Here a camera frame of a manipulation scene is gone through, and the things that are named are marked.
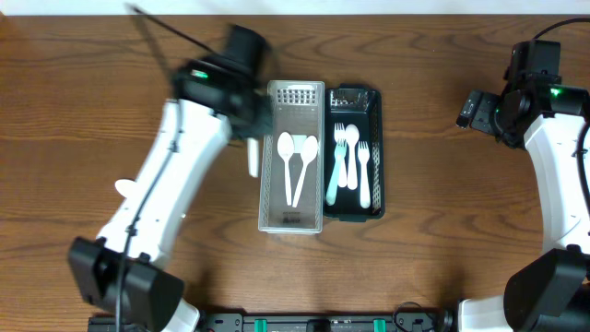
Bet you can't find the white plastic spoon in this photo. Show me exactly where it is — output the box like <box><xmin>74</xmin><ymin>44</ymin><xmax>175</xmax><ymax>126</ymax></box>
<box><xmin>246</xmin><ymin>137</ymin><xmax>260</xmax><ymax>178</ymax></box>
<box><xmin>346</xmin><ymin>124</ymin><xmax>360</xmax><ymax>190</ymax></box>
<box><xmin>292</xmin><ymin>136</ymin><xmax>318</xmax><ymax>208</ymax></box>
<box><xmin>277</xmin><ymin>132</ymin><xmax>295</xmax><ymax>206</ymax></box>

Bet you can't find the clear plastic mesh basket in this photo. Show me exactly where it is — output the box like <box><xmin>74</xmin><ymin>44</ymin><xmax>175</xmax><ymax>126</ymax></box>
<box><xmin>258</xmin><ymin>80</ymin><xmax>325</xmax><ymax>234</ymax></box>

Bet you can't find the white plastic fork long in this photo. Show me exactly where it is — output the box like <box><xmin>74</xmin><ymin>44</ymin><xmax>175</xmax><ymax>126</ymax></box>
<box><xmin>334</xmin><ymin>123</ymin><xmax>347</xmax><ymax>188</ymax></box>

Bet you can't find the pale green plastic fork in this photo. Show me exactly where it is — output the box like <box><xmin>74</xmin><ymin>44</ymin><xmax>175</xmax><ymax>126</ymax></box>
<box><xmin>325</xmin><ymin>139</ymin><xmax>346</xmax><ymax>206</ymax></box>

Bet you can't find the black plastic mesh basket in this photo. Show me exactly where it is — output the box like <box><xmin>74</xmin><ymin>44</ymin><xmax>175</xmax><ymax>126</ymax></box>
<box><xmin>323</xmin><ymin>84</ymin><xmax>385</xmax><ymax>222</ymax></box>

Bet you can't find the white plastic fork short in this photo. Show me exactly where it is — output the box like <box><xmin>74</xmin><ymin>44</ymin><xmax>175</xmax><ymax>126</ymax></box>
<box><xmin>358</xmin><ymin>141</ymin><xmax>371</xmax><ymax>208</ymax></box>

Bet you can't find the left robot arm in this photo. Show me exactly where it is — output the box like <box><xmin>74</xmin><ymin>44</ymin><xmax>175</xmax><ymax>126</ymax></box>
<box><xmin>67</xmin><ymin>25</ymin><xmax>272</xmax><ymax>331</ymax></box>

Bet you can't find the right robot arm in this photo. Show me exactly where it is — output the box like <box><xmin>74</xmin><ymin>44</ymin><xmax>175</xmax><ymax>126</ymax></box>
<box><xmin>456</xmin><ymin>39</ymin><xmax>589</xmax><ymax>331</ymax></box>

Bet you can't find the white plastic spoon lowest left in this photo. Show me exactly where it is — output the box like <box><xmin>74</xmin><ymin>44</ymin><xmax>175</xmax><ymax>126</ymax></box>
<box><xmin>114</xmin><ymin>179</ymin><xmax>136</xmax><ymax>198</ymax></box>

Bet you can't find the black mounting rail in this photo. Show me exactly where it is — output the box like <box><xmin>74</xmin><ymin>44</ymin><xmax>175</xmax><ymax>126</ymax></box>
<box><xmin>87</xmin><ymin>309</ymin><xmax>462</xmax><ymax>332</ymax></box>

